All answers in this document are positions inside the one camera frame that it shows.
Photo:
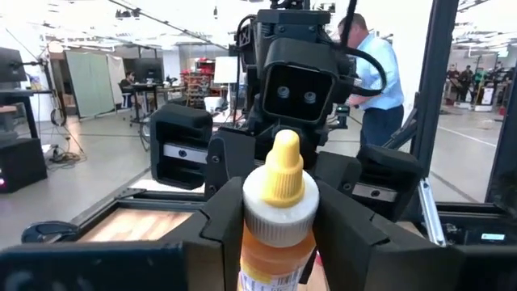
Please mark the black floor cabinet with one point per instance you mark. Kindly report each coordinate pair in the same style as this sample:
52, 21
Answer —
20, 161

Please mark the person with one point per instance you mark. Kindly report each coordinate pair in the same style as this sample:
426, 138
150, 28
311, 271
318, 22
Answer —
128, 83
375, 117

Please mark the black curved frame bracket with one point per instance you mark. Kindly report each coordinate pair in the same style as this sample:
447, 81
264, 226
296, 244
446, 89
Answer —
48, 232

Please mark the grey-green partition screen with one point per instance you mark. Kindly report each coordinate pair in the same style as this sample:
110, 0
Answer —
89, 85

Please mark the silver aluminium rail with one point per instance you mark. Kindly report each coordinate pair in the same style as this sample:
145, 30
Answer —
432, 210

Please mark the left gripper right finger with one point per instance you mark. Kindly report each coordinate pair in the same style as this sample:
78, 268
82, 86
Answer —
355, 250

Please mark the white board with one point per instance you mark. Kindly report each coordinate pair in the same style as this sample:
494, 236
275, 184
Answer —
225, 69

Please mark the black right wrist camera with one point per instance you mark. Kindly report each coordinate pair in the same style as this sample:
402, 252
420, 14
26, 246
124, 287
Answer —
299, 93

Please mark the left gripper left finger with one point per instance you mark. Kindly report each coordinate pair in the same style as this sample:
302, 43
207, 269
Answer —
214, 250

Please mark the large orange bottle yellow cap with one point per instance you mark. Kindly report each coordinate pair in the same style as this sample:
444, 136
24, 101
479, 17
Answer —
278, 218

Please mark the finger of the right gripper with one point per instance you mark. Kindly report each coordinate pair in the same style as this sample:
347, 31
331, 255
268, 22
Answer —
339, 171
230, 157

